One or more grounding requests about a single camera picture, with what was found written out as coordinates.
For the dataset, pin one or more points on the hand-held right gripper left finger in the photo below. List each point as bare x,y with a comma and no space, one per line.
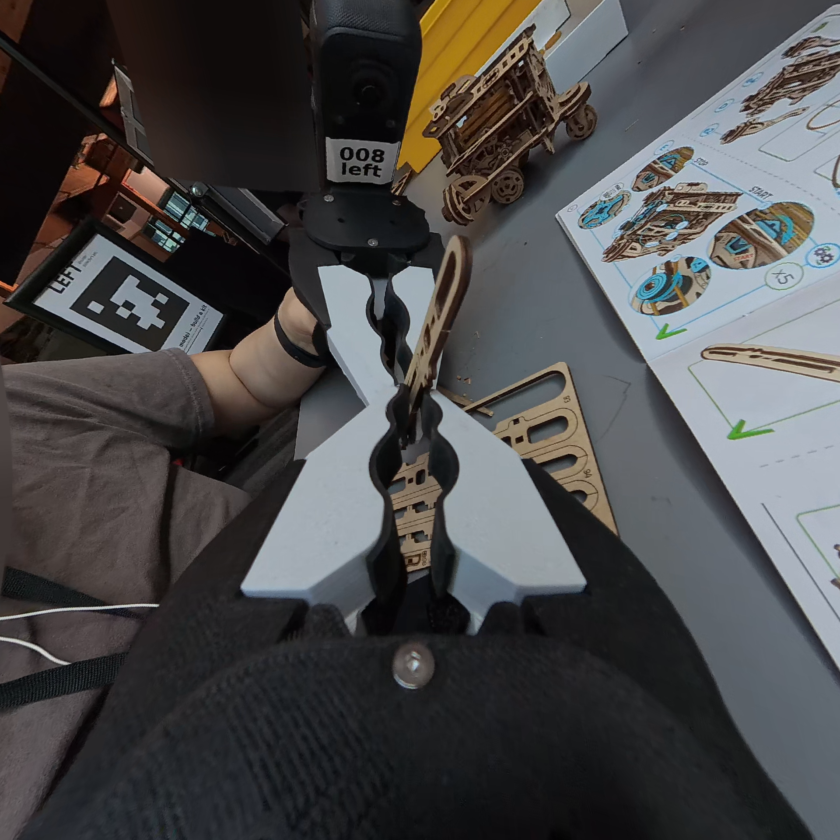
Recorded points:
315,525

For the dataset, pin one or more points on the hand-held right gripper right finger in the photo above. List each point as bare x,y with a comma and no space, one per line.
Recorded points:
505,525

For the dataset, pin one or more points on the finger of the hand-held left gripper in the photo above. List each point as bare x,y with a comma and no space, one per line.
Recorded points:
344,315
410,295

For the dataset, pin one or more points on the slotted wooden model strip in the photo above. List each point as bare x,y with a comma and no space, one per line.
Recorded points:
425,358

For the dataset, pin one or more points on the plywood parts sheet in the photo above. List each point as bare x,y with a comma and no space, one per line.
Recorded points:
590,499

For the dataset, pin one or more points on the person's left forearm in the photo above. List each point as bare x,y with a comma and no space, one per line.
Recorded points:
262,387

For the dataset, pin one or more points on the assembled wooden model vehicle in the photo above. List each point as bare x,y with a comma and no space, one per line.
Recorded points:
499,118

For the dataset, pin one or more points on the person's left hand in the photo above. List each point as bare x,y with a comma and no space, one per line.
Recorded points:
302,325

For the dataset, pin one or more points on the stacked yellow plastic bins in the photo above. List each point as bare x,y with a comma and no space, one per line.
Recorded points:
446,65

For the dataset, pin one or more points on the wooden lattice scrap sheet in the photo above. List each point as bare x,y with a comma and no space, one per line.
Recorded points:
401,184

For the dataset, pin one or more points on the thin wooden stick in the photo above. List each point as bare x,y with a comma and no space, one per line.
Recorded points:
476,407

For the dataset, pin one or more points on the dark flat panel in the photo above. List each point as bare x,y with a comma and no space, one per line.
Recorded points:
216,85

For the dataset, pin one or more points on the black framed marker sign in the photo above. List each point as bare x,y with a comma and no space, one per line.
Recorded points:
131,302

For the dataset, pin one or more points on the white cardboard tray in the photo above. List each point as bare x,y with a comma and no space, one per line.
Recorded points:
590,19

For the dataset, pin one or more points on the illustrated instruction booklet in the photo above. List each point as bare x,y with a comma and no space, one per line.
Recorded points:
754,315

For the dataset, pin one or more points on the grey metal rail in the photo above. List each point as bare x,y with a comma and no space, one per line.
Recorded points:
249,216

